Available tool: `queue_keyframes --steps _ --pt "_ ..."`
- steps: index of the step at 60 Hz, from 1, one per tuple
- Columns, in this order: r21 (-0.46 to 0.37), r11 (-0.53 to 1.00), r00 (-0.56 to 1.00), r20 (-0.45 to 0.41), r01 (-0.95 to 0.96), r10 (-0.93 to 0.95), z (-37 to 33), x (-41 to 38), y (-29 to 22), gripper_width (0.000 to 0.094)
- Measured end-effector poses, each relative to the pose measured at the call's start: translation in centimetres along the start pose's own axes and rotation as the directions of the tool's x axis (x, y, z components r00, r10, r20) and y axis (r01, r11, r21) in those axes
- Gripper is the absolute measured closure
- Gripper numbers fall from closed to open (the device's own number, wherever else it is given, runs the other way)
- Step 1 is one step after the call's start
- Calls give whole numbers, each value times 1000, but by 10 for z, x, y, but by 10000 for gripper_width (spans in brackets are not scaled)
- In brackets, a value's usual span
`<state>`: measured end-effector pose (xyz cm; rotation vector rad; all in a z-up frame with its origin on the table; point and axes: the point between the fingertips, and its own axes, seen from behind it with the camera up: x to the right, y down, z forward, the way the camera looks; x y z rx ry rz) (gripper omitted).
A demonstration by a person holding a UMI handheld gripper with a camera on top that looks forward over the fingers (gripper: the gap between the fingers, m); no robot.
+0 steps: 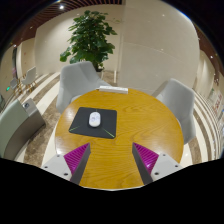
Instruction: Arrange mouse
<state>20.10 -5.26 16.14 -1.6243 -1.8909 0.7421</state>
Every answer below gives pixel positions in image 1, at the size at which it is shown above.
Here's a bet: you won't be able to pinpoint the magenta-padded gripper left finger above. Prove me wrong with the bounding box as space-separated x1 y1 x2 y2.
41 142 92 186

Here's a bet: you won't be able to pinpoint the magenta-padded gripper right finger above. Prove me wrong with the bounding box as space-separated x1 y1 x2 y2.
131 142 184 186

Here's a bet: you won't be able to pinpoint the white printed computer mouse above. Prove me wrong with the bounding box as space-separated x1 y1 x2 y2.
88 111 102 128

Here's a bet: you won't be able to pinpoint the black mouse pad green lines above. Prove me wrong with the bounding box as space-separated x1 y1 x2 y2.
68 106 118 140

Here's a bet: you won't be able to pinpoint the grey armchair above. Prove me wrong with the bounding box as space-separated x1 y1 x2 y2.
55 60 111 114
152 78 197 145

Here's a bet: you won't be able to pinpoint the grey-green sofa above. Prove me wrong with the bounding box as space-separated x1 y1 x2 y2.
0 99 29 161

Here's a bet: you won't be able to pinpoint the small light grey chair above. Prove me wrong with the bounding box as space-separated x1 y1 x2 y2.
9 77 24 96
22 65 38 91

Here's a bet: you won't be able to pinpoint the potted green leafy plant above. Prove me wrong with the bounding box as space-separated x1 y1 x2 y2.
59 9 118 73

